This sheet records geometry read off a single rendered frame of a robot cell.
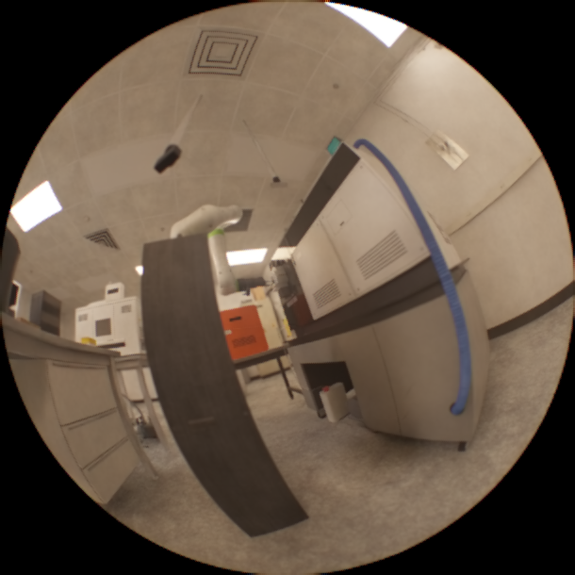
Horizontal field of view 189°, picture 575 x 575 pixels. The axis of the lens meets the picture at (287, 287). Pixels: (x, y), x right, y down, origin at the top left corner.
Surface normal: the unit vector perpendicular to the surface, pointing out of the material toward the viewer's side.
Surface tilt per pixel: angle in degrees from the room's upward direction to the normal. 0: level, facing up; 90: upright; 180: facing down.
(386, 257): 90
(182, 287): 90
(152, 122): 180
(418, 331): 90
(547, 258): 90
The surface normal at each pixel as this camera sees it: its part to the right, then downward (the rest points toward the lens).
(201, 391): 0.34, -0.39
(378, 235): -0.88, 0.16
